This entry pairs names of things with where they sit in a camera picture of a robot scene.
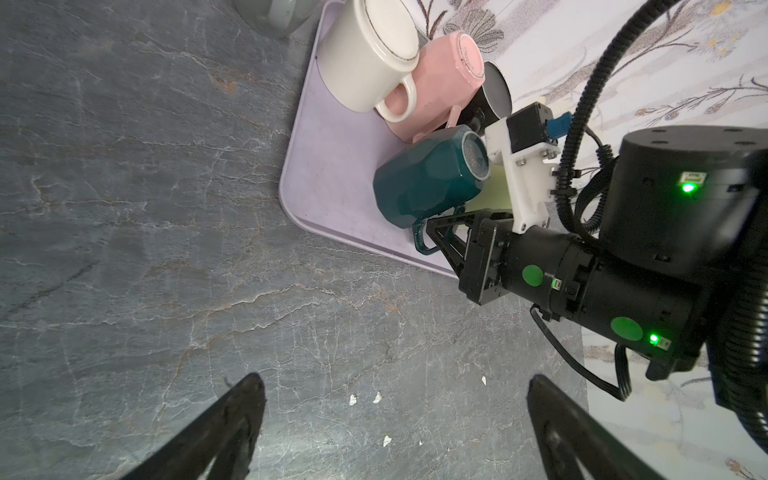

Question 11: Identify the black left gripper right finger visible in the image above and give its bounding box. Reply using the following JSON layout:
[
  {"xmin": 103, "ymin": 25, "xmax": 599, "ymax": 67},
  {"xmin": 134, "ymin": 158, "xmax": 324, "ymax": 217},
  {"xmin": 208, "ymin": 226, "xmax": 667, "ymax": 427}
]
[{"xmin": 527, "ymin": 374, "xmax": 661, "ymax": 480}]

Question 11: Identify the dark green ceramic mug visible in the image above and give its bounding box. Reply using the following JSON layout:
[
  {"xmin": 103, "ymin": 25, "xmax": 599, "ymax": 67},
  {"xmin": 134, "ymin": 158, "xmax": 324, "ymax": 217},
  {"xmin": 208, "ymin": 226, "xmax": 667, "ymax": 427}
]
[{"xmin": 373, "ymin": 125, "xmax": 491, "ymax": 255}]

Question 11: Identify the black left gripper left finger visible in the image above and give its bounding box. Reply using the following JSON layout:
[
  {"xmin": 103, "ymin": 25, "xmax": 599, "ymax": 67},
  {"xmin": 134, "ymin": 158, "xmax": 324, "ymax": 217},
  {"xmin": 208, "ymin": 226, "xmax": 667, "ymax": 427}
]
[{"xmin": 125, "ymin": 372, "xmax": 266, "ymax": 479}]

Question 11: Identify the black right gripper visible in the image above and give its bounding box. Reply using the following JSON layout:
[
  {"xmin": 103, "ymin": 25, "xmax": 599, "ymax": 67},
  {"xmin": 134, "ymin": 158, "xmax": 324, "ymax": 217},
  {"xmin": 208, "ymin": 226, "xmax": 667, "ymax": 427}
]
[{"xmin": 426, "ymin": 210, "xmax": 514, "ymax": 305}]

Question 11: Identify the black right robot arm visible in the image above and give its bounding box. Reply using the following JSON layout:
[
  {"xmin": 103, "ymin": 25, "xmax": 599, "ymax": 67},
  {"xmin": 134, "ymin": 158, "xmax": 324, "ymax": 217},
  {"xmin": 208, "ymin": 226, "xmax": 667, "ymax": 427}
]
[{"xmin": 426, "ymin": 125, "xmax": 767, "ymax": 422}]

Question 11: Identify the light green ceramic mug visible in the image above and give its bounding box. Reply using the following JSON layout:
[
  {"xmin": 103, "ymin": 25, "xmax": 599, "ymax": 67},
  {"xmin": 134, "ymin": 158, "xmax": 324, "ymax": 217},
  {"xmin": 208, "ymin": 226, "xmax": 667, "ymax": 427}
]
[{"xmin": 465, "ymin": 163, "xmax": 512, "ymax": 212}]

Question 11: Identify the pink ceramic mug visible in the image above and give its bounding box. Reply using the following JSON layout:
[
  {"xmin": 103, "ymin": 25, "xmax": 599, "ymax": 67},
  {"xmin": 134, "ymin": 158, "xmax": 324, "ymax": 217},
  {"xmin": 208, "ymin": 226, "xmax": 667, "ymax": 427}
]
[{"xmin": 387, "ymin": 30, "xmax": 485, "ymax": 143}]

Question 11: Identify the lilac plastic tray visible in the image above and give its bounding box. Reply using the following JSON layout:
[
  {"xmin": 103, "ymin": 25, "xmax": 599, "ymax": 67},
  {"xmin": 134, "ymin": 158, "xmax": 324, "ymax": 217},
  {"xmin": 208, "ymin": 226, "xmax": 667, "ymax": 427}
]
[{"xmin": 278, "ymin": 0, "xmax": 481, "ymax": 279}]

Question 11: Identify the white ceramic mug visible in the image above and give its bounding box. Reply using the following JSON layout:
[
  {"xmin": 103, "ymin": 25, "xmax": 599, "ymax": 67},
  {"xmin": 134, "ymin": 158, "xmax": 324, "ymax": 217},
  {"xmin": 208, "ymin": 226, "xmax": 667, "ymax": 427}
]
[{"xmin": 317, "ymin": 0, "xmax": 420, "ymax": 123}]

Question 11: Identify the black corrugated right cable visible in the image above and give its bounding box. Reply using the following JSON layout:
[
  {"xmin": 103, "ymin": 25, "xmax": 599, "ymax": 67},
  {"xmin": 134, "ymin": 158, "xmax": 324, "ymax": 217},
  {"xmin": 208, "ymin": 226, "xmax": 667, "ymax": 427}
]
[{"xmin": 554, "ymin": 0, "xmax": 685, "ymax": 236}]

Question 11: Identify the grey ceramic mug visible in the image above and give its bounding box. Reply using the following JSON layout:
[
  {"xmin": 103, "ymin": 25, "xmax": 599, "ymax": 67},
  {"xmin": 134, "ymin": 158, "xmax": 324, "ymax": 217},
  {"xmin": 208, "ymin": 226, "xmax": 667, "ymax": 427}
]
[{"xmin": 233, "ymin": 0, "xmax": 319, "ymax": 39}]

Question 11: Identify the black ceramic mug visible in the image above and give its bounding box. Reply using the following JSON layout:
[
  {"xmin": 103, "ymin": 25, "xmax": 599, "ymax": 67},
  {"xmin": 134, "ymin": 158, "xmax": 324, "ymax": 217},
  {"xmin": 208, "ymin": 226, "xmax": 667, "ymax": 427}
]
[{"xmin": 458, "ymin": 61, "xmax": 513, "ymax": 136}]

